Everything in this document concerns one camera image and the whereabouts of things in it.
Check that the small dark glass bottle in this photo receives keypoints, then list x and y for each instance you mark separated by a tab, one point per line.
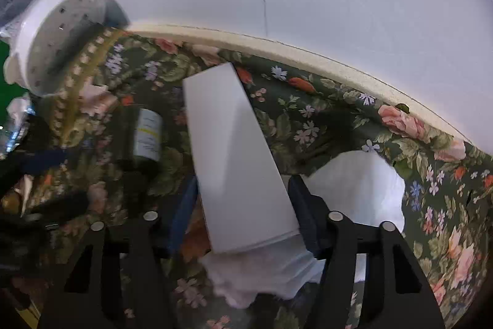
146	138

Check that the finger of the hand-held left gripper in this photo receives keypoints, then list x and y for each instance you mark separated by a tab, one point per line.
42	161

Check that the white tissue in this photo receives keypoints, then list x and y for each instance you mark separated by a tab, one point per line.
358	194

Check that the floral tablecloth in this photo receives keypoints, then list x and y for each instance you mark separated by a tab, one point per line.
327	121

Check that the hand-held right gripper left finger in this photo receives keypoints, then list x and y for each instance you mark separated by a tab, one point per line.
184	213

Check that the white cardboard box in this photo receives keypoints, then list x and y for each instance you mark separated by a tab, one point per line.
238	159

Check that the plastic jar with white lid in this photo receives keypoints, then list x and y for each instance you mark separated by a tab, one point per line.
54	36

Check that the green box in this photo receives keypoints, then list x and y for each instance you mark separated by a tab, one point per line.
7	74

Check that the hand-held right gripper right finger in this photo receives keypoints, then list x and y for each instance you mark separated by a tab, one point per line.
308	221

